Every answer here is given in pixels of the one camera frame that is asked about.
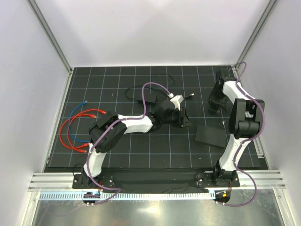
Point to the white slotted cable duct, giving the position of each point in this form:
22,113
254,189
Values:
96,196

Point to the aluminium frame post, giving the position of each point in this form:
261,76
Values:
47,30
257,30

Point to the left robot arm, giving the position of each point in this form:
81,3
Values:
107,132

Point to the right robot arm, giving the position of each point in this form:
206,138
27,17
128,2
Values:
246,123

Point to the aluminium front rail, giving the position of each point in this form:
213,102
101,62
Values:
265,179

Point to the black grid mat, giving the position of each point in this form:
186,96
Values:
117,89

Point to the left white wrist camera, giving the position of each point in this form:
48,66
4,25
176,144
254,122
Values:
176,100

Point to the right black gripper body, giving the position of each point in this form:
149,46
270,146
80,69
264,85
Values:
217,97

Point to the left aluminium frame post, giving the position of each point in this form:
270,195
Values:
47,30

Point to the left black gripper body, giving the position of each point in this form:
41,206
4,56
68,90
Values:
175,118

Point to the right aluminium frame post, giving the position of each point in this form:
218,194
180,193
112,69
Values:
257,30

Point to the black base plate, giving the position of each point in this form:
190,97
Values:
158,180

